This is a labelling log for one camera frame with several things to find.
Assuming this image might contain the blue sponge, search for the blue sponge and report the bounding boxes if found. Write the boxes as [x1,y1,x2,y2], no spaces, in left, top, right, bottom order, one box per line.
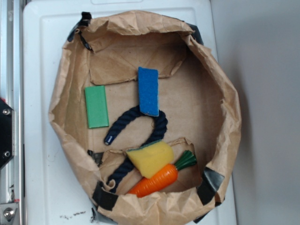
[138,67,159,117]

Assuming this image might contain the yellow sponge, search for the yellow sponge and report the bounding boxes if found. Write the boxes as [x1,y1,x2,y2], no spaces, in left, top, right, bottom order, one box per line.
[127,141,174,179]

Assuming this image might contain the green rectangular block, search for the green rectangular block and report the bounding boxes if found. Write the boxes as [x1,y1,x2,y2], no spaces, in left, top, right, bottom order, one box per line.
[84,86,109,129]

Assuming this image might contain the orange plastic carrot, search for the orange plastic carrot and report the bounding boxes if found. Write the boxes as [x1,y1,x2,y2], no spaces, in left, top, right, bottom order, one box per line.
[128,150,197,198]

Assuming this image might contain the dark blue rope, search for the dark blue rope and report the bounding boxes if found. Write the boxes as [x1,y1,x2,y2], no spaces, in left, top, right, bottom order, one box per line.
[104,105,168,194]

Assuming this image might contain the black octagonal mount plate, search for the black octagonal mount plate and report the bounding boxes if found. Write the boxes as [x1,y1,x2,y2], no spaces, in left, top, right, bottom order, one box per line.
[0,98,15,170]

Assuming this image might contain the aluminium frame rail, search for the aluminium frame rail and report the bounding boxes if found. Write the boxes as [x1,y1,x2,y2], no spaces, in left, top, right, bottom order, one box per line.
[0,0,27,225]

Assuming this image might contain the metal corner bracket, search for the metal corner bracket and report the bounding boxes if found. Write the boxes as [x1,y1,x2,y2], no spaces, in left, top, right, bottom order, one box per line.
[0,202,19,225]

